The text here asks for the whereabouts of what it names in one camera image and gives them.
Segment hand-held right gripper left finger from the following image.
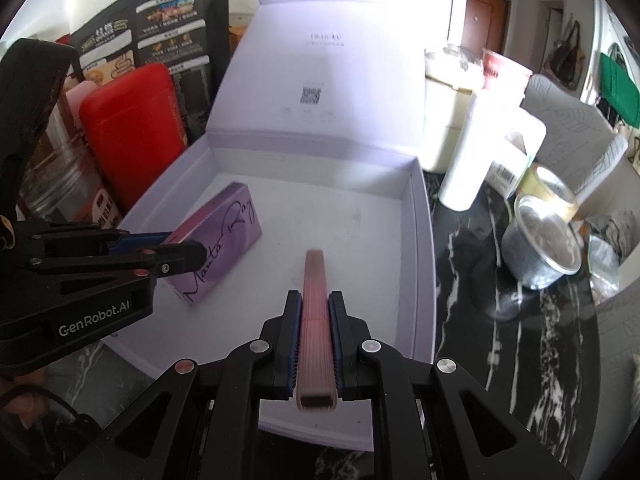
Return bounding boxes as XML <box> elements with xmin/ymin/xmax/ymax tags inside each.
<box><xmin>55</xmin><ymin>290</ymin><xmax>303</xmax><ymax>480</ymax></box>

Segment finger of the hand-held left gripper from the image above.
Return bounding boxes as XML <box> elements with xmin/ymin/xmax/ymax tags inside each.
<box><xmin>107</xmin><ymin>240</ymin><xmax>207</xmax><ymax>279</ymax></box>
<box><xmin>107</xmin><ymin>230</ymin><xmax>173</xmax><ymax>256</ymax></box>

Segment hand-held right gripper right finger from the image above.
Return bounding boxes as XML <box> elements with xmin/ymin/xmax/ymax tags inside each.
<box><xmin>327</xmin><ymin>290</ymin><xmax>576</xmax><ymax>480</ymax></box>

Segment purple box with script print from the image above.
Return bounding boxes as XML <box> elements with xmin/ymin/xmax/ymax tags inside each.
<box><xmin>161</xmin><ymin>182</ymin><xmax>263</xmax><ymax>307</ymax></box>

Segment pink ribbed stick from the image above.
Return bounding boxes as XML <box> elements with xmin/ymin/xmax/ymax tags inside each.
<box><xmin>296</xmin><ymin>249</ymin><xmax>343</xmax><ymax>413</ymax></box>

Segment lavender gift box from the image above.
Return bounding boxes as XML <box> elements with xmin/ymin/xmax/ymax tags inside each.
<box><xmin>102</xmin><ymin>0</ymin><xmax>468</xmax><ymax>453</ymax></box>

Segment person's left hand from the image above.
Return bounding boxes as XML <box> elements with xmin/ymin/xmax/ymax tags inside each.
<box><xmin>0</xmin><ymin>380</ymin><xmax>51</xmax><ymax>431</ymax></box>

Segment clear plastic jar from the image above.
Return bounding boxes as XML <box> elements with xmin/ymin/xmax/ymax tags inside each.
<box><xmin>20</xmin><ymin>150</ymin><xmax>108</xmax><ymax>226</ymax></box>

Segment red hard case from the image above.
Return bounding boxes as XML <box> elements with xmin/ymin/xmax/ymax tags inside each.
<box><xmin>79</xmin><ymin>62</ymin><xmax>190</xmax><ymax>216</ymax></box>

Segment pink box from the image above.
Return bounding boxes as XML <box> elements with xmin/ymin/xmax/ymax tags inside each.
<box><xmin>62</xmin><ymin>80</ymin><xmax>98</xmax><ymax>128</ymax></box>

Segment metal bowl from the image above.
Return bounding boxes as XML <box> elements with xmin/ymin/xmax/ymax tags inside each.
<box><xmin>501</xmin><ymin>195</ymin><xmax>583</xmax><ymax>290</ymax></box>

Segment white bottle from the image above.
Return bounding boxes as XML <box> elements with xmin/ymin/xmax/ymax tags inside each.
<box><xmin>437</xmin><ymin>90</ymin><xmax>506</xmax><ymax>211</ymax></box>

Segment cream cooker with glass lid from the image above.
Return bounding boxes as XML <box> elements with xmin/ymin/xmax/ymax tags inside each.
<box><xmin>422</xmin><ymin>45</ymin><xmax>483</xmax><ymax>173</ymax></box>

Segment black printed bag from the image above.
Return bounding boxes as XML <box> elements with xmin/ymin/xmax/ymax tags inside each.
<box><xmin>70</xmin><ymin>0</ymin><xmax>231</xmax><ymax>146</ymax></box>

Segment clear tape roll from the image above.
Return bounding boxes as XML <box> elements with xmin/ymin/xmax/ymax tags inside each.
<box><xmin>517</xmin><ymin>162</ymin><xmax>581</xmax><ymax>223</ymax></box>

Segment clear plastic bag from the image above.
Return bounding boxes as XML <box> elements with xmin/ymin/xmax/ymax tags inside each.
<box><xmin>587</xmin><ymin>235</ymin><xmax>622</xmax><ymax>306</ymax></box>

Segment white carton with barcode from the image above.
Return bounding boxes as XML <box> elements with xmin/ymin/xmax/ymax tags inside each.
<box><xmin>482</xmin><ymin>110</ymin><xmax>546</xmax><ymax>198</ymax></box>

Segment grey leaf-pattern chair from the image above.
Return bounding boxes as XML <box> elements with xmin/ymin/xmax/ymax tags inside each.
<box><xmin>595</xmin><ymin>285</ymin><xmax>640</xmax><ymax>411</ymax></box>

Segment grey crumpled cloth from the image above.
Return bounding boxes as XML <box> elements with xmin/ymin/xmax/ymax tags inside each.
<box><xmin>582</xmin><ymin>210</ymin><xmax>636</xmax><ymax>261</ymax></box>

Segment pink paper cups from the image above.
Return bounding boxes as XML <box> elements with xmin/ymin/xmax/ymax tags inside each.
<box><xmin>482</xmin><ymin>49</ymin><xmax>533</xmax><ymax>96</ymax></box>

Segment grey patterned cushion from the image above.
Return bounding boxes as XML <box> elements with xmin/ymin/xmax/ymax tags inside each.
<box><xmin>520</xmin><ymin>74</ymin><xmax>630</xmax><ymax>206</ymax></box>

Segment white fridge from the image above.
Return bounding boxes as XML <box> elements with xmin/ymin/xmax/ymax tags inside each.
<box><xmin>395</xmin><ymin>0</ymin><xmax>471</xmax><ymax>56</ymax></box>

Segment brown door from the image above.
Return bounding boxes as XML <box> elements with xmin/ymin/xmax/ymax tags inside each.
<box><xmin>462</xmin><ymin>0</ymin><xmax>511</xmax><ymax>53</ymax></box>

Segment brown handbag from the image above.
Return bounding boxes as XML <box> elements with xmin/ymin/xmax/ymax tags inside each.
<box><xmin>545</xmin><ymin>20</ymin><xmax>586</xmax><ymax>86</ymax></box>

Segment green bag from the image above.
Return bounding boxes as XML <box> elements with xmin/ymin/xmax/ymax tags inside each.
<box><xmin>597</xmin><ymin>52</ymin><xmax>640</xmax><ymax>128</ymax></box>

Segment black cord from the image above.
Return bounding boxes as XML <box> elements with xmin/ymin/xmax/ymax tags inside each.
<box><xmin>0</xmin><ymin>385</ymin><xmax>98</xmax><ymax>443</ymax></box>

